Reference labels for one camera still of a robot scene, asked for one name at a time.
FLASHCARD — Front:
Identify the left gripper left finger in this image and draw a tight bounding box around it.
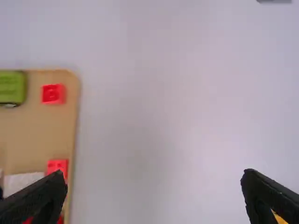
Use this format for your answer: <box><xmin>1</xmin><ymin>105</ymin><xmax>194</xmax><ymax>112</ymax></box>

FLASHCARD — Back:
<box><xmin>0</xmin><ymin>169</ymin><xmax>69</xmax><ymax>224</ymax></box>

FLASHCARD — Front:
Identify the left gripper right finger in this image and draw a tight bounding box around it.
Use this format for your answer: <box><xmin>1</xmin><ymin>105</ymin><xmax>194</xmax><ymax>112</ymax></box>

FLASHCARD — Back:
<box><xmin>241</xmin><ymin>168</ymin><xmax>299</xmax><ymax>224</ymax></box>

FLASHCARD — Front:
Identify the white toy brick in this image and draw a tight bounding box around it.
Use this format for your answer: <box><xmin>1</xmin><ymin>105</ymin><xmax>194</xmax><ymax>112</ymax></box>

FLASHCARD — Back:
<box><xmin>3</xmin><ymin>172</ymin><xmax>49</xmax><ymax>199</ymax></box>

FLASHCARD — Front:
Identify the long red toy brick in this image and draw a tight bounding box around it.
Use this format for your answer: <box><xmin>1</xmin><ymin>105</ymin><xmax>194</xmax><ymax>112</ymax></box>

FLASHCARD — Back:
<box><xmin>46</xmin><ymin>159</ymin><xmax>70</xmax><ymax>185</ymax></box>

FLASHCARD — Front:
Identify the tan tray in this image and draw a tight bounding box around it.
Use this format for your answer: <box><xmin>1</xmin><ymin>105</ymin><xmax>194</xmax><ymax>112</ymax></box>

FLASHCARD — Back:
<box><xmin>0</xmin><ymin>68</ymin><xmax>82</xmax><ymax>224</ymax></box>

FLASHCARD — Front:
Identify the small red toy brick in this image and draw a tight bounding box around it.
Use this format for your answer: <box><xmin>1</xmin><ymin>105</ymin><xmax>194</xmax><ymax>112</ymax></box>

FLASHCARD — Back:
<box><xmin>40</xmin><ymin>83</ymin><xmax>67</xmax><ymax>105</ymax></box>

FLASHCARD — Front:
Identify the green toy car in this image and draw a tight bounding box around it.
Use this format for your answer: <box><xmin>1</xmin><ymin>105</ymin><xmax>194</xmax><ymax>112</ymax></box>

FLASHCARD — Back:
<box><xmin>0</xmin><ymin>70</ymin><xmax>27</xmax><ymax>108</ymax></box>

